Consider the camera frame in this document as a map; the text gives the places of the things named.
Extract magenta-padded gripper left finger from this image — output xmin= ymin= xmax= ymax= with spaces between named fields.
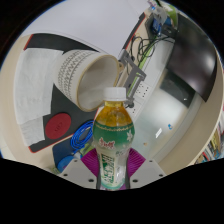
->
xmin=58 ymin=148 xmax=101 ymax=190

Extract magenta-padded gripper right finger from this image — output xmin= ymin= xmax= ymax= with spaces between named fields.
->
xmin=127 ymin=148 xmax=167 ymax=190

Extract green-labelled clear drink bottle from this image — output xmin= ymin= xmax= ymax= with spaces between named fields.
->
xmin=92 ymin=87 xmax=136 ymax=191

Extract navy blue mouse pad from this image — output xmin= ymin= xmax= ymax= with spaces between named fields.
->
xmin=51 ymin=136 xmax=84 ymax=168

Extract flat round red coaster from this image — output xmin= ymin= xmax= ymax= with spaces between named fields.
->
xmin=44 ymin=112 xmax=73 ymax=140

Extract black red-edged desk mat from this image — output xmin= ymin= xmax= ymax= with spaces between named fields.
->
xmin=23 ymin=32 xmax=101 ymax=154

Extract cream patterned ceramic mug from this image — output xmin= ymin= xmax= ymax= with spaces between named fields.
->
xmin=53 ymin=49 xmax=120 ymax=113

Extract grey metal laptop stand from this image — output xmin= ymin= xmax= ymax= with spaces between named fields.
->
xmin=116 ymin=49 xmax=148 ymax=109

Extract black computer monitor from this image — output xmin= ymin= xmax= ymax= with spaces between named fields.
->
xmin=165 ymin=13 xmax=218 ymax=103

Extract small blue electronic device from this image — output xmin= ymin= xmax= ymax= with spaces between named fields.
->
xmin=151 ymin=14 xmax=164 ymax=36

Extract white paper sheets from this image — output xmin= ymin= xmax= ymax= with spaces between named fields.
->
xmin=19 ymin=0 xmax=149 ymax=58

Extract tangled black cables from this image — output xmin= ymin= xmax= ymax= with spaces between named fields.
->
xmin=131 ymin=33 xmax=168 ymax=68

